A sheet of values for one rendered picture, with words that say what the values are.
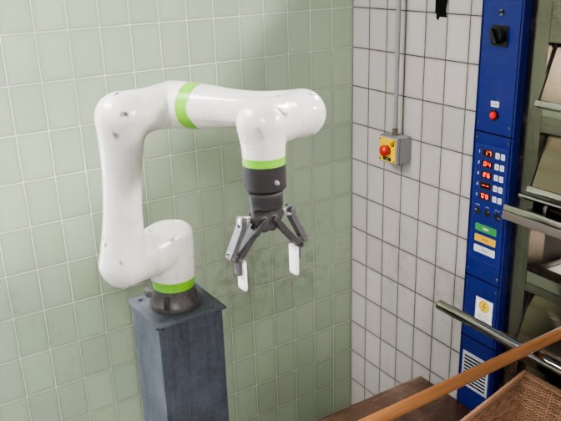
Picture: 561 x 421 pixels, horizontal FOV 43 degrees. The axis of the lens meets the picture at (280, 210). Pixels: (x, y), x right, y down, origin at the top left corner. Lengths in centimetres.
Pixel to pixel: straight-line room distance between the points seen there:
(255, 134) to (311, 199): 145
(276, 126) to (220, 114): 28
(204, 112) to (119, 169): 25
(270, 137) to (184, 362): 87
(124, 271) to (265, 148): 61
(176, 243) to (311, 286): 115
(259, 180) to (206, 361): 80
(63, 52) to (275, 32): 77
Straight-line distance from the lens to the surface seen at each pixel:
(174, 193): 255
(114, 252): 186
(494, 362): 183
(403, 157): 263
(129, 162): 176
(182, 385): 212
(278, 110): 145
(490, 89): 231
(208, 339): 209
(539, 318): 243
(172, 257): 196
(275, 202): 149
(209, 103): 170
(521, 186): 233
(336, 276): 307
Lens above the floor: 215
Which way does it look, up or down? 20 degrees down
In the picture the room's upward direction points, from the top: 2 degrees counter-clockwise
